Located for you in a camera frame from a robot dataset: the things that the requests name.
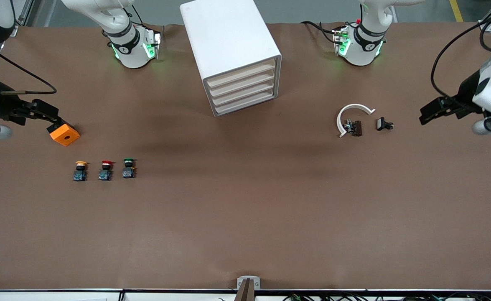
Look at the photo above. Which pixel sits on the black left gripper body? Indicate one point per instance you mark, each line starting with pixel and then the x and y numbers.
pixel 465 97

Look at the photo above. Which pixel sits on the green push button switch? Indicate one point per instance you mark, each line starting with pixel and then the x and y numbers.
pixel 128 171

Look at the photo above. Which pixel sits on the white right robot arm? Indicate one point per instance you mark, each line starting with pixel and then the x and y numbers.
pixel 128 46

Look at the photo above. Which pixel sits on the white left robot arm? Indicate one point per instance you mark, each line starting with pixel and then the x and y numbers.
pixel 364 46

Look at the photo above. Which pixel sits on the orange box with black base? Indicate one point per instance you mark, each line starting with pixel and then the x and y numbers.
pixel 65 136

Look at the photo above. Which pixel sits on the small black clip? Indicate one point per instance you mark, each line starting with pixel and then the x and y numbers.
pixel 382 123

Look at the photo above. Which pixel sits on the small brown component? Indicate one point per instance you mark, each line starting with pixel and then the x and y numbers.
pixel 356 127

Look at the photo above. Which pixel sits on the white curved plastic part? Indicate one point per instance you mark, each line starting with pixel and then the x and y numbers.
pixel 354 105

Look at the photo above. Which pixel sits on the yellow push button switch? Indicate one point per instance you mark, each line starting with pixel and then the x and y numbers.
pixel 80 171

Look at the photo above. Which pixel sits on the red push button switch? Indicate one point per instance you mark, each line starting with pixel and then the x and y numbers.
pixel 105 171

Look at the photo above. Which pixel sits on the table edge rail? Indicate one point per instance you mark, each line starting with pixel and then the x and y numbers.
pixel 166 296

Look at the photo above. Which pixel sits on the grey metal bracket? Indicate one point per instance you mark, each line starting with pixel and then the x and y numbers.
pixel 248 279

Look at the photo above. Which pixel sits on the dark wedge post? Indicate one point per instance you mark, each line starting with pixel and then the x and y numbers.
pixel 245 292

